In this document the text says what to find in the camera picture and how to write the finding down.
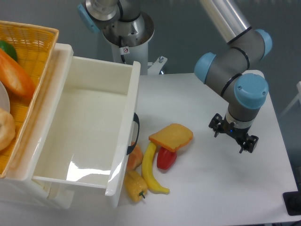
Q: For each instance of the white plate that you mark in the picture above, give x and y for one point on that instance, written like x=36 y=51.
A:
x=4 y=98

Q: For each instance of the black drawer handle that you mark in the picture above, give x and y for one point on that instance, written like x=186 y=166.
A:
x=136 y=131

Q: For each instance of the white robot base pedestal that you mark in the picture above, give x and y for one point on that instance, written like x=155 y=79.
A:
x=130 y=42

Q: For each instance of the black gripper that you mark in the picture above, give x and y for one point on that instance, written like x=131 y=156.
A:
x=221 y=126

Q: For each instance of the white plastic drawer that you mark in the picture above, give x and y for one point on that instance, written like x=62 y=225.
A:
x=91 y=133

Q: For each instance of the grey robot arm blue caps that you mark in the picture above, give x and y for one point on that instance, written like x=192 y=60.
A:
x=227 y=75

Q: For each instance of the beige toy bagel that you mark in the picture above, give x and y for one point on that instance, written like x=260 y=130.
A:
x=7 y=128

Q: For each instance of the toy bread slice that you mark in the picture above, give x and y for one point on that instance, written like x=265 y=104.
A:
x=172 y=137

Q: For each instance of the black device at table edge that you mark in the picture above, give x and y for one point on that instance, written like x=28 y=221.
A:
x=293 y=203

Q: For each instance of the yellow toy banana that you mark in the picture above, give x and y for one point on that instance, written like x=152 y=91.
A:
x=147 y=171

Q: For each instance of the red toy pepper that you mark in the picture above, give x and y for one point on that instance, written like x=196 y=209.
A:
x=165 y=158

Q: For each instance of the white drawer cabinet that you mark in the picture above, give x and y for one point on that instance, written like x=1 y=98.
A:
x=19 y=184

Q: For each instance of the yellow wicker basket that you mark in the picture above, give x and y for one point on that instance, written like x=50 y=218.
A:
x=34 y=46

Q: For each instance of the green toy vegetable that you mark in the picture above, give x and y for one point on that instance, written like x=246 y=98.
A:
x=9 y=49

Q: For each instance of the orange toy peach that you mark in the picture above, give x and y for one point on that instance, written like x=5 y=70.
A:
x=135 y=158

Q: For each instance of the orange toy baguette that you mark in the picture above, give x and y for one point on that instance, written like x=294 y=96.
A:
x=15 y=78

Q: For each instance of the white furniture piece right edge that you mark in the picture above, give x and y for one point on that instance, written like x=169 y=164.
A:
x=295 y=101

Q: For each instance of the yellow toy bell pepper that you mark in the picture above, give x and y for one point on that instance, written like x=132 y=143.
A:
x=135 y=186

